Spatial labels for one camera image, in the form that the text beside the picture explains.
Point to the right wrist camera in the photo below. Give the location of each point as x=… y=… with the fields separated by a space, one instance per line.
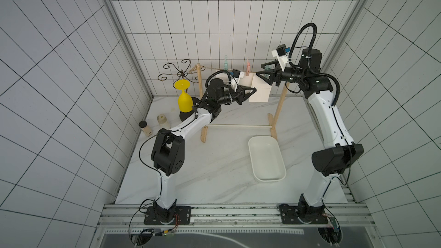
x=281 y=54

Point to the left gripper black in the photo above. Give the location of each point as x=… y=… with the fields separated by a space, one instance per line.
x=241 y=96

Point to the black wire glass holder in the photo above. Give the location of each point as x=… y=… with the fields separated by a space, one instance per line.
x=184 y=74

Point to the white rectangular tray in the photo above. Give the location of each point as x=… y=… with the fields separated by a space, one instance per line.
x=266 y=159

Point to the yellow plastic wine glass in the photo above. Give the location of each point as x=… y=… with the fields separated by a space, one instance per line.
x=185 y=101

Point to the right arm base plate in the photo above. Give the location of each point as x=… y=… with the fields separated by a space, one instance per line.
x=302 y=215

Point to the white postcard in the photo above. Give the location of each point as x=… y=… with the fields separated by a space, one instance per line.
x=223 y=76
x=246 y=80
x=263 y=90

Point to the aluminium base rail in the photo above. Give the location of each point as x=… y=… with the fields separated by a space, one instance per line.
x=127 y=216

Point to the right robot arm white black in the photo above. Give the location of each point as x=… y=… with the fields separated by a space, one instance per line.
x=340 y=151

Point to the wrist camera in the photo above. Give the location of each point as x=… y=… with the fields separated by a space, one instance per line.
x=237 y=75
x=281 y=54

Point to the cream small jar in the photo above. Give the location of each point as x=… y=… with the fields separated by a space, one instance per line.
x=163 y=122

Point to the wooden clothesline rack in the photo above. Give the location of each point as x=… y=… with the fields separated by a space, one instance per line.
x=272 y=119

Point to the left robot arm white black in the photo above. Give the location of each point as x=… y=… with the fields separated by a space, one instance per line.
x=168 y=154

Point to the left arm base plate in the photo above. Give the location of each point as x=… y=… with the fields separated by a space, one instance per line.
x=159 y=216

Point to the pink clothespin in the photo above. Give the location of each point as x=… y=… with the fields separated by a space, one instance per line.
x=248 y=68

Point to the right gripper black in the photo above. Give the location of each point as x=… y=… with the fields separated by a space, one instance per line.
x=275 y=76

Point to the wooden jar black lid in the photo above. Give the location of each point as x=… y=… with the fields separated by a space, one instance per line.
x=145 y=128

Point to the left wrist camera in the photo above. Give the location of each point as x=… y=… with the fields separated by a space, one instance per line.
x=237 y=75

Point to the green clothespin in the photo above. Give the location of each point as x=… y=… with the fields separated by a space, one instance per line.
x=226 y=65

